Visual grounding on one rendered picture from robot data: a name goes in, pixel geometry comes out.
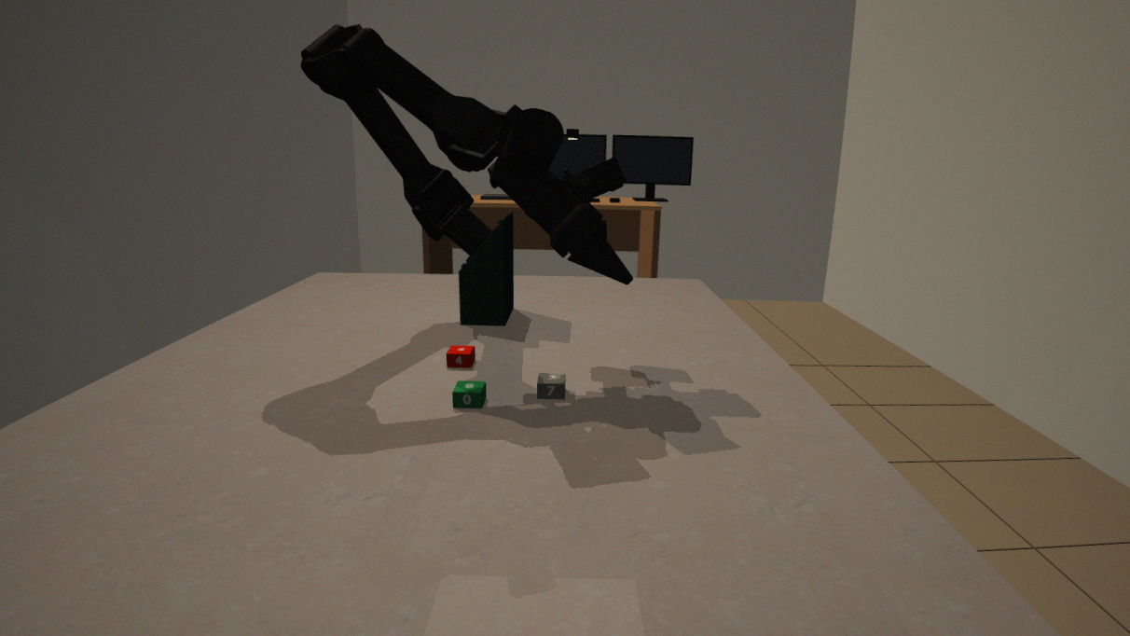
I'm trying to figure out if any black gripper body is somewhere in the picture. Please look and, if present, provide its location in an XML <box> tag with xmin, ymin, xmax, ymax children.
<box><xmin>520</xmin><ymin>173</ymin><xmax>603</xmax><ymax>258</ymax></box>

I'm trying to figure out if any red block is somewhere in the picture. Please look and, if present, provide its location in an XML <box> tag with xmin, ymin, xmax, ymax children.
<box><xmin>447</xmin><ymin>346</ymin><xmax>475</xmax><ymax>368</ymax></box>

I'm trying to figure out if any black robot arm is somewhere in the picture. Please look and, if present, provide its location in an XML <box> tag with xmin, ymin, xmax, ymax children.
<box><xmin>301</xmin><ymin>24</ymin><xmax>626</xmax><ymax>261</ymax></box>

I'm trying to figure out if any green digit block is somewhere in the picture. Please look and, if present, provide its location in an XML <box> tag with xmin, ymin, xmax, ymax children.
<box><xmin>452</xmin><ymin>381</ymin><xmax>486</xmax><ymax>408</ymax></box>

